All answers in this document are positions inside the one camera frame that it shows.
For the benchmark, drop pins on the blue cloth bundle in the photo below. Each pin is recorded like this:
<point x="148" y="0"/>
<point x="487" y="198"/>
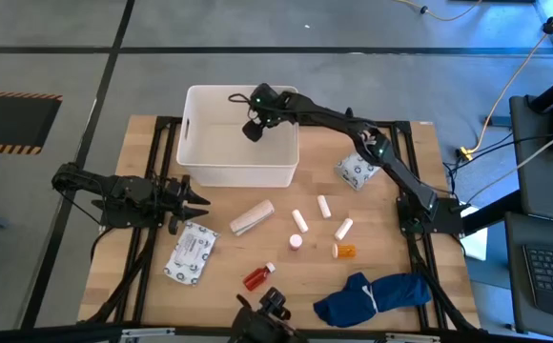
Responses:
<point x="391" y="293"/>

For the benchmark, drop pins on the grey desk top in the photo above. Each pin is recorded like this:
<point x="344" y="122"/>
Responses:
<point x="538" y="181"/>

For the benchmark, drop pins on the white printed gauze packet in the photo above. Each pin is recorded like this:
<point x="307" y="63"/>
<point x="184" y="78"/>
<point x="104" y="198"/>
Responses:
<point x="355" y="171"/>

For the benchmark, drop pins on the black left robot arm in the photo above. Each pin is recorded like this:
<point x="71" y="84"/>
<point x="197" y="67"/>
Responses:
<point x="114" y="188"/>

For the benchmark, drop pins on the grey keyboard desk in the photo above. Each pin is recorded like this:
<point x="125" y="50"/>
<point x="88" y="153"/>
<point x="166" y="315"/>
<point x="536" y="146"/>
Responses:
<point x="517" y="286"/>

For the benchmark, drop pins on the black aluminium table frame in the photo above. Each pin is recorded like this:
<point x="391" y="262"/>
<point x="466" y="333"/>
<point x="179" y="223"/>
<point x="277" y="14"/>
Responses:
<point x="162" y="121"/>

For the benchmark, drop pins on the orange pill bottle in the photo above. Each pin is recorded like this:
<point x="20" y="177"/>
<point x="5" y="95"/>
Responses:
<point x="345" y="251"/>

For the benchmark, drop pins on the white rectangular bar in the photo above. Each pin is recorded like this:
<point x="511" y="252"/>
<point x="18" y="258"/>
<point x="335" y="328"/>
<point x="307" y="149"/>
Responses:
<point x="252" y="216"/>

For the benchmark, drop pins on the white perforated plastic basket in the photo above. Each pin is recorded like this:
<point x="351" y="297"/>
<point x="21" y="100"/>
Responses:
<point x="219" y="143"/>

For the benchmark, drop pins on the black stand clamp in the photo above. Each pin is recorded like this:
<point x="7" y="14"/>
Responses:
<point x="550" y="26"/>

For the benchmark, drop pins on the white sheet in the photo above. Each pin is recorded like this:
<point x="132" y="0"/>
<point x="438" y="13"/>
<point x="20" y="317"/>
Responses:
<point x="477" y="243"/>

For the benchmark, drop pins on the black hazard-striped floor mat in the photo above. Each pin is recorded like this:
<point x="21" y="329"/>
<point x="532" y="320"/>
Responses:
<point x="9" y="121"/>

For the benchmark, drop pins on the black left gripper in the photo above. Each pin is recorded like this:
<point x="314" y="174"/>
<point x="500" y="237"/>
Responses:
<point x="169" y="200"/>

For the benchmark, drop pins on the white printed packet with label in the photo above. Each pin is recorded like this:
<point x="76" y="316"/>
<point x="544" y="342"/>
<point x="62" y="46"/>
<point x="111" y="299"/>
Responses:
<point x="190" y="252"/>

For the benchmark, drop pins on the silver frame bracket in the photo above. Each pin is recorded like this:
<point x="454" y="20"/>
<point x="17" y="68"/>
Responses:
<point x="148" y="332"/>
<point x="412" y="338"/>

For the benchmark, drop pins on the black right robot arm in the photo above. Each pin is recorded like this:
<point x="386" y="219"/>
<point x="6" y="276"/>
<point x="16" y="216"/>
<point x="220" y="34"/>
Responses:
<point x="391" y="164"/>

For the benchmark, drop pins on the red bottle with white cap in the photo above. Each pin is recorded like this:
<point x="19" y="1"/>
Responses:
<point x="256" y="278"/>

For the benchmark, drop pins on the black frame support post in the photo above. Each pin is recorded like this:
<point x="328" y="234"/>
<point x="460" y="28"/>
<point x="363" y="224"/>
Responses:
<point x="491" y="214"/>

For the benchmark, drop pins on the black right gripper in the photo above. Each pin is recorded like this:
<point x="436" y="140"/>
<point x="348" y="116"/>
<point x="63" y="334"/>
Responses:
<point x="269" y="112"/>

